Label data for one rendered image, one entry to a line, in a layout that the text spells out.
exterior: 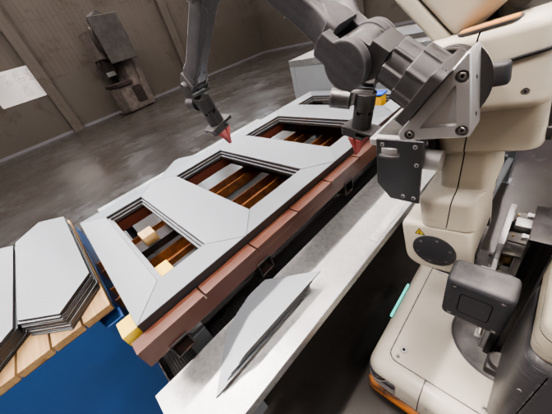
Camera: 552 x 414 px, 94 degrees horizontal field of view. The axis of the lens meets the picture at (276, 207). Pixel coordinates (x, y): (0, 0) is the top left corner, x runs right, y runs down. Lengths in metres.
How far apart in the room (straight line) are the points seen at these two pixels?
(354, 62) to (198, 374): 0.75
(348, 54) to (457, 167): 0.37
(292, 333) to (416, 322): 0.60
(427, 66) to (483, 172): 0.32
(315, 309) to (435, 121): 0.52
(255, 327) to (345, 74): 0.59
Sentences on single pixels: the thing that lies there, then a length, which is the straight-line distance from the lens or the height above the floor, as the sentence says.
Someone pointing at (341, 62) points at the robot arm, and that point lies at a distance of 0.48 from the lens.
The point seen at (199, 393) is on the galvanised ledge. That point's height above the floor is 0.68.
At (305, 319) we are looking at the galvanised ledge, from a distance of 0.74.
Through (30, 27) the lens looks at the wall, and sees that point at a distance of 11.43.
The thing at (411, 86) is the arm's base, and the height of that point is 1.19.
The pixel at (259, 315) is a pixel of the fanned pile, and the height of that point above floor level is 0.72.
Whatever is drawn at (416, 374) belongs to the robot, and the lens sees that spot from 1.12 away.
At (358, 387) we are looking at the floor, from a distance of 1.39.
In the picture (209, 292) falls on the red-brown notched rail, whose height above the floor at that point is 0.82.
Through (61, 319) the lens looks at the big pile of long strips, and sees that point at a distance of 0.95.
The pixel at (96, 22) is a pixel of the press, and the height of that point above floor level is 2.46.
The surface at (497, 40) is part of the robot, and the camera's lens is 0.54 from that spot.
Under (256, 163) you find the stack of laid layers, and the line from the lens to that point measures 1.17.
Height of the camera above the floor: 1.32
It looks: 35 degrees down
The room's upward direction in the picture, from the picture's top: 18 degrees counter-clockwise
